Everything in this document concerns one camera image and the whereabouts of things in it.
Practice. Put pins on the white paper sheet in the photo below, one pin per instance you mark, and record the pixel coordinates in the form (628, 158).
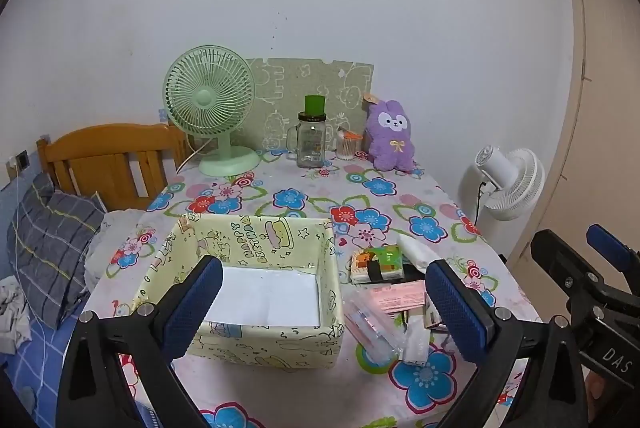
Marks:
(270, 293)

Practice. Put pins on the blue bed sheet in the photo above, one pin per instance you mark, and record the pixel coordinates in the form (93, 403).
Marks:
(45, 358)

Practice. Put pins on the white floor fan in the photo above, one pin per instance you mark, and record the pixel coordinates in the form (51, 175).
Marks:
(520, 183)

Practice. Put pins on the green printed board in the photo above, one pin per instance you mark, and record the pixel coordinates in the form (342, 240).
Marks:
(300, 78)

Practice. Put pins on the beige door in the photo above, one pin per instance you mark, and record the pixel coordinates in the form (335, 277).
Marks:
(600, 108)

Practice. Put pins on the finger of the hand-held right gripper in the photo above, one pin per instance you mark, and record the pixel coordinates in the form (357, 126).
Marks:
(565, 258)
(607, 247)

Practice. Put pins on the white blanket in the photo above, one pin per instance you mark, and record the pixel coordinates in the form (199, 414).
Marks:
(107, 248)

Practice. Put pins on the wooden bed headboard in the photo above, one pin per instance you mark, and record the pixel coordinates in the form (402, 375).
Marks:
(100, 168)

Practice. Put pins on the wall socket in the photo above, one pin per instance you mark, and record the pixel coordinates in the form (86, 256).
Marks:
(22, 160)

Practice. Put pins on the pink packet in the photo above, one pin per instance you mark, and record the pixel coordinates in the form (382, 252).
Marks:
(395, 298)

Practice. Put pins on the person's right hand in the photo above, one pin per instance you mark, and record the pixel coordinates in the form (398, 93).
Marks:
(596, 389)

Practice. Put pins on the small white packet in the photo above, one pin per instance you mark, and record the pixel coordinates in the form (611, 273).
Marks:
(416, 343)

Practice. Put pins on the clear plastic packet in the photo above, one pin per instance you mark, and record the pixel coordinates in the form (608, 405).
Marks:
(370, 333)

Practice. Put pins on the clear cotton swab container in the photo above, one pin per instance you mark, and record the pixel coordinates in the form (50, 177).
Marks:
(346, 148)

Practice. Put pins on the glass jar with green lid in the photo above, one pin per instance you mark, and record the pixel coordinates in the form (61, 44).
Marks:
(311, 143)

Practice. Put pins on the green desk fan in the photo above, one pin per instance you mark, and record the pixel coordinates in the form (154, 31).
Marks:
(204, 99)

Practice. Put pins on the green orange tissue pack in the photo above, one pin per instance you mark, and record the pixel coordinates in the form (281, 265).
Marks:
(385, 260)

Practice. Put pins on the grey plaid pillow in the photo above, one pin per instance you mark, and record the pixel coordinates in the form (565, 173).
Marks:
(50, 243)

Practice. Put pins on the yellow printed fabric box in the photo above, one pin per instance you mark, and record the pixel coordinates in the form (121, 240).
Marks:
(280, 343)

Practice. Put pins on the purple plush bunny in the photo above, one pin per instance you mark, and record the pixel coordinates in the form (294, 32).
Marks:
(392, 143)

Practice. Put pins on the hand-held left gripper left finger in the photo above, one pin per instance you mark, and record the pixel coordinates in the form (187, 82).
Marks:
(196, 303)

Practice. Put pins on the crumpled white grey cloth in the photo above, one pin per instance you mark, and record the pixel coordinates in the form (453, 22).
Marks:
(12, 313)

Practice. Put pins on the floral tablecloth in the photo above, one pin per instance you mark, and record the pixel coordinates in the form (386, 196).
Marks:
(300, 198)

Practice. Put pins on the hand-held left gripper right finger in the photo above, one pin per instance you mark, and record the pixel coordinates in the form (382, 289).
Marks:
(460, 313)

